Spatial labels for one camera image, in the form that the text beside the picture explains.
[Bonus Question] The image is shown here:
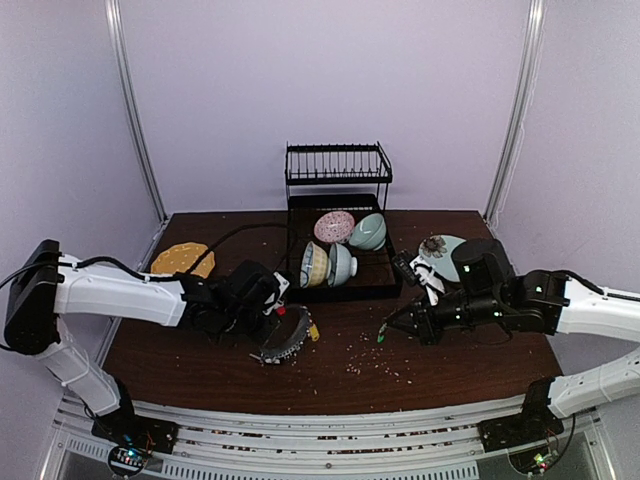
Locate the large grey red keyring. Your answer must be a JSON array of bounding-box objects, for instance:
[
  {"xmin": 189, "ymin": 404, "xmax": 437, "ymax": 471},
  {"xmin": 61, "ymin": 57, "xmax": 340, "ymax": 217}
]
[{"xmin": 249, "ymin": 305, "xmax": 312, "ymax": 365}]

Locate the yellow tag key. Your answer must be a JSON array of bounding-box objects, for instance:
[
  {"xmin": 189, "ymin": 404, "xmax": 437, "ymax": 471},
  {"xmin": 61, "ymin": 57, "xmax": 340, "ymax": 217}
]
[{"xmin": 308, "ymin": 325, "xmax": 320, "ymax": 342}]

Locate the green tag key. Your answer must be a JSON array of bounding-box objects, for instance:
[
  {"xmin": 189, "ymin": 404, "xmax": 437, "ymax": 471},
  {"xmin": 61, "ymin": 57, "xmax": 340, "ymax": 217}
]
[{"xmin": 377, "ymin": 324, "xmax": 387, "ymax": 343}]

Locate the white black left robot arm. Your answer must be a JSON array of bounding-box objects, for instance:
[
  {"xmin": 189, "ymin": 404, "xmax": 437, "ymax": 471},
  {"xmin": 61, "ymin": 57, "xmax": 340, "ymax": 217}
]
[{"xmin": 3, "ymin": 240, "xmax": 290, "ymax": 444}]

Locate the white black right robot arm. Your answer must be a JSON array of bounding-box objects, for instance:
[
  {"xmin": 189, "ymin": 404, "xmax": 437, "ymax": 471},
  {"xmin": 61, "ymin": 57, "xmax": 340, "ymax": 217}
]
[{"xmin": 378, "ymin": 238, "xmax": 639, "ymax": 442}]

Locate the light blue flower plate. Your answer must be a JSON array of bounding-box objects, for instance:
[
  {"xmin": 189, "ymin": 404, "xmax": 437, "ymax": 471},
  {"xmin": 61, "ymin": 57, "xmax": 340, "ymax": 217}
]
[{"xmin": 418, "ymin": 235, "xmax": 465, "ymax": 283}]

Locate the yellow dotted plate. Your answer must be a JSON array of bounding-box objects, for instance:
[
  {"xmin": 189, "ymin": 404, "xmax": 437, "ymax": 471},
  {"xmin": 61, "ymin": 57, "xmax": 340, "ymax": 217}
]
[{"xmin": 150, "ymin": 242, "xmax": 216, "ymax": 278}]

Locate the blue yellow patterned bowl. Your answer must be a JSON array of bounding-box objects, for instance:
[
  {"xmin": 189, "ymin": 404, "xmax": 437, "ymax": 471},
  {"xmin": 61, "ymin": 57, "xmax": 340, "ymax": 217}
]
[{"xmin": 299, "ymin": 241, "xmax": 330, "ymax": 288}]

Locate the grey blue ribbed bowl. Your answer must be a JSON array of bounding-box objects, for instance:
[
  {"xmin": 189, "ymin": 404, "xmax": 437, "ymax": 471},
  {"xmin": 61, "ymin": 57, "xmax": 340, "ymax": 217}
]
[{"xmin": 327, "ymin": 243, "xmax": 358, "ymax": 287}]

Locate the green celadon bowl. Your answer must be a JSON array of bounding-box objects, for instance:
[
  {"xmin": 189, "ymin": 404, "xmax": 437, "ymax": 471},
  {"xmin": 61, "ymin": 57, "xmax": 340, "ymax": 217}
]
[{"xmin": 348, "ymin": 213, "xmax": 387, "ymax": 251}]

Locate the pink patterned bowl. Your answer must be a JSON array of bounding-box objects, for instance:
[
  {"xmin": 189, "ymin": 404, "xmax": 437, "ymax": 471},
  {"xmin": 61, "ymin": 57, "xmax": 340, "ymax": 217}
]
[{"xmin": 314, "ymin": 210, "xmax": 355, "ymax": 243}]

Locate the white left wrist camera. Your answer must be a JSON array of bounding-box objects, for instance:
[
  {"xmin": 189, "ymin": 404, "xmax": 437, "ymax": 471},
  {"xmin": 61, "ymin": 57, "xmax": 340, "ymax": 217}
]
[{"xmin": 262, "ymin": 272, "xmax": 290, "ymax": 315}]

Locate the black wire dish rack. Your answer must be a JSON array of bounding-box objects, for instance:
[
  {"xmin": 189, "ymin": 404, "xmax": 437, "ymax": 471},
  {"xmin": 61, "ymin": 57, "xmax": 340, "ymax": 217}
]
[{"xmin": 284, "ymin": 142, "xmax": 401, "ymax": 303}]

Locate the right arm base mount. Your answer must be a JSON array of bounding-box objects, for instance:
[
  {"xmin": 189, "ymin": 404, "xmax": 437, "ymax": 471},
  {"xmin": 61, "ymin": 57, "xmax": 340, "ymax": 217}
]
[{"xmin": 477, "ymin": 413, "xmax": 564, "ymax": 477}]

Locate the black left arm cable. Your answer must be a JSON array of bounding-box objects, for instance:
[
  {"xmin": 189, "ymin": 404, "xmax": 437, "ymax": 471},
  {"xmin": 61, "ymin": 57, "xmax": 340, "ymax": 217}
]
[{"xmin": 0, "ymin": 223, "xmax": 292, "ymax": 296}]

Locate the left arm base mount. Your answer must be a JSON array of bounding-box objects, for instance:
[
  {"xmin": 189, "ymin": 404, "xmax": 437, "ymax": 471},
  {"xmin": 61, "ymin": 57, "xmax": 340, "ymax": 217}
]
[{"xmin": 91, "ymin": 415, "xmax": 179, "ymax": 477}]

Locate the right aluminium frame post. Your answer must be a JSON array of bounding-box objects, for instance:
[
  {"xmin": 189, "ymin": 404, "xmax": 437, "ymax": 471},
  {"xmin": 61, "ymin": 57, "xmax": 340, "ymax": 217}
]
[{"xmin": 484, "ymin": 0, "xmax": 546, "ymax": 231}]

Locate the aluminium frame post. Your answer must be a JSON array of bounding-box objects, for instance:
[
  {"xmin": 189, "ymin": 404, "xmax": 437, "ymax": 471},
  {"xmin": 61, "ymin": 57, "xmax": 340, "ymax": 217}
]
[
  {"xmin": 484, "ymin": 0, "xmax": 546, "ymax": 231},
  {"xmin": 103, "ymin": 0, "xmax": 168, "ymax": 224}
]

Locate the left aluminium frame post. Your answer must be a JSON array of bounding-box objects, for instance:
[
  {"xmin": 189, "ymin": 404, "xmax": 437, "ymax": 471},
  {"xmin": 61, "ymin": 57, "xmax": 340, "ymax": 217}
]
[{"xmin": 103, "ymin": 0, "xmax": 168, "ymax": 224}]

